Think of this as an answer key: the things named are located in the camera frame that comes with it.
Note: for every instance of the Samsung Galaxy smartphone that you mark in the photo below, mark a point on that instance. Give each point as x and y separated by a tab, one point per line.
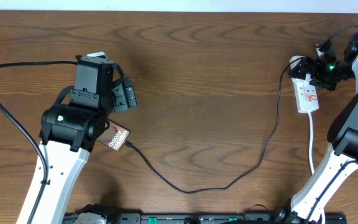
114	136

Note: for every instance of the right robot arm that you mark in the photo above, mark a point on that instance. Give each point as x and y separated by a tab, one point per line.
341	158

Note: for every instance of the white power strip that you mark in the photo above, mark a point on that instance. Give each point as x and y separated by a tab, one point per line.
305	94

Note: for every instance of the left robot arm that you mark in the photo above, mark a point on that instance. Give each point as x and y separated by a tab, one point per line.
70	128

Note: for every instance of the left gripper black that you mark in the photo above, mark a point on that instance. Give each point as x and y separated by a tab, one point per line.
125	93

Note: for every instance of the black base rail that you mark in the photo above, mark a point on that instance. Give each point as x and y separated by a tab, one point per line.
99	214

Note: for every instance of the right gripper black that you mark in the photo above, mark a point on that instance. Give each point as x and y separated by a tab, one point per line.
316	63

